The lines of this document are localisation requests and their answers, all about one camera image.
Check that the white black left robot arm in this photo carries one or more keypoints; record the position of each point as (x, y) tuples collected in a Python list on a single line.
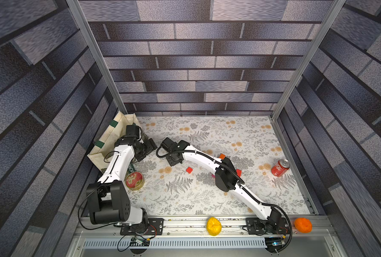
[(107, 199)]

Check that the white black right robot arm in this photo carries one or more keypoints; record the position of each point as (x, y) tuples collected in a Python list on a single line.
[(273, 217)]

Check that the orange wooden block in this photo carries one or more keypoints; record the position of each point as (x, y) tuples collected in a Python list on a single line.
[(222, 156)]

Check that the cream green tote bag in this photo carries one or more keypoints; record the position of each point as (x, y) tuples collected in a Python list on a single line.
[(105, 144)]

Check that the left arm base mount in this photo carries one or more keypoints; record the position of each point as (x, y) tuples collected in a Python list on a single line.
[(153, 227)]

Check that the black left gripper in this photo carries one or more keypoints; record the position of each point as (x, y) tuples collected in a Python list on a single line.
[(151, 146)]

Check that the red soda can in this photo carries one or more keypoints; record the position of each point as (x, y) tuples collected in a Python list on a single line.
[(281, 167)]

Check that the small red wooden cube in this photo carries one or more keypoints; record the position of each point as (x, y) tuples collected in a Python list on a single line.
[(189, 170)]

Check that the orange mandarin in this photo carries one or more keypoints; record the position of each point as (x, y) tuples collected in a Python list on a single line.
[(303, 225)]

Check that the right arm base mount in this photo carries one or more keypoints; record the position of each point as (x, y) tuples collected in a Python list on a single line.
[(259, 227)]

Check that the slotted metal cable tray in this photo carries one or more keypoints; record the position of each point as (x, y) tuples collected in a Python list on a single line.
[(176, 243)]

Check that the round red tin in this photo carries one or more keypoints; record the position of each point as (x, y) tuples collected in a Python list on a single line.
[(134, 181)]

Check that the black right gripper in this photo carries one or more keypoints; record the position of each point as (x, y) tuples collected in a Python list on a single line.
[(170, 146)]

